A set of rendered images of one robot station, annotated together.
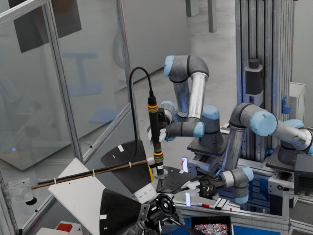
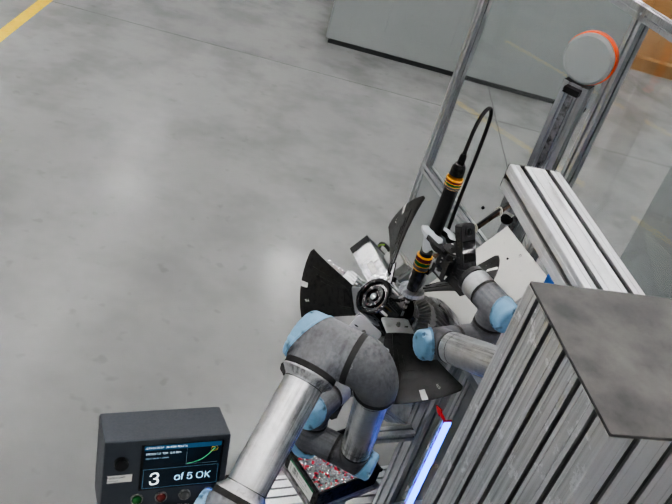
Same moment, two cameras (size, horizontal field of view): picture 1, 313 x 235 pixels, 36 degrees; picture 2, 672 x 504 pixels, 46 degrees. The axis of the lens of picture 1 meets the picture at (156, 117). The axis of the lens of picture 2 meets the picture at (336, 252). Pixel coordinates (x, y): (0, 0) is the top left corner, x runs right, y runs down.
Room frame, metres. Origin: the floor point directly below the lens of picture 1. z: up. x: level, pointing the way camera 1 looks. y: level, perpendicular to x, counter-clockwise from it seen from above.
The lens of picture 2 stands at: (2.82, -1.51, 2.54)
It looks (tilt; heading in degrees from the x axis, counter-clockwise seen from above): 33 degrees down; 129
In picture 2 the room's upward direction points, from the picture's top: 17 degrees clockwise
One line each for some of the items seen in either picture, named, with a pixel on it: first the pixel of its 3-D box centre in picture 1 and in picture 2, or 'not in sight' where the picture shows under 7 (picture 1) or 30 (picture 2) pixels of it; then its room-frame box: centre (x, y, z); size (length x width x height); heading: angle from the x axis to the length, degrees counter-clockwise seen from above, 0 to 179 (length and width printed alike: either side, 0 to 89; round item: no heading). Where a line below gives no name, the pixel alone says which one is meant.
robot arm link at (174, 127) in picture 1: (171, 128); (475, 338); (2.14, -0.07, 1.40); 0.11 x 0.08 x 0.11; 73
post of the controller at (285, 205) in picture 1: (285, 204); not in sight; (1.99, -0.62, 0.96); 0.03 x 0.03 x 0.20; 67
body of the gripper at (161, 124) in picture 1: (160, 128); (458, 267); (1.99, -0.02, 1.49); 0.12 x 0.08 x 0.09; 167
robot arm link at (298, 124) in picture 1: (292, 132); not in sight; (2.29, -0.74, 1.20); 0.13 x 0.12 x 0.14; 25
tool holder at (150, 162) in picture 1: (157, 166); (418, 276); (1.87, 0.02, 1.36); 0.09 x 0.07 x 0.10; 102
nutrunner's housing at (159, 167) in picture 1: (156, 137); (434, 230); (1.87, 0.01, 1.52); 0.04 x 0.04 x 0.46
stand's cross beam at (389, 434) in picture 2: not in sight; (388, 434); (1.83, 0.27, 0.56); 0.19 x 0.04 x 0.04; 67
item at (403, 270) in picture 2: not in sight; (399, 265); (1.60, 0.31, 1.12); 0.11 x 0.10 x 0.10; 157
